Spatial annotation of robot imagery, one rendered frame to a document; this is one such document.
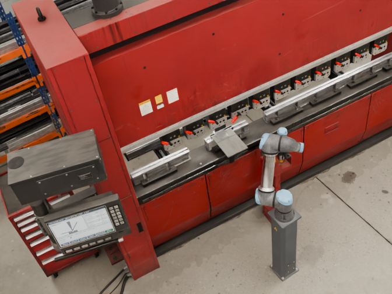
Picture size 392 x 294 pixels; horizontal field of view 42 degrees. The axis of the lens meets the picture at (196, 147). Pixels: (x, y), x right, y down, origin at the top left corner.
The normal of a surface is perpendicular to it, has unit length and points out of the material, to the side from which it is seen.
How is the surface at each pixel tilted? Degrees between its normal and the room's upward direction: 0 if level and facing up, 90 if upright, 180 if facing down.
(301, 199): 0
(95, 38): 90
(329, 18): 90
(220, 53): 90
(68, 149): 0
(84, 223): 90
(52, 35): 0
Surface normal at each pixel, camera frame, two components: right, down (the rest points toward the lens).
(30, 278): -0.12, -0.69
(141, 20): 0.46, 0.60
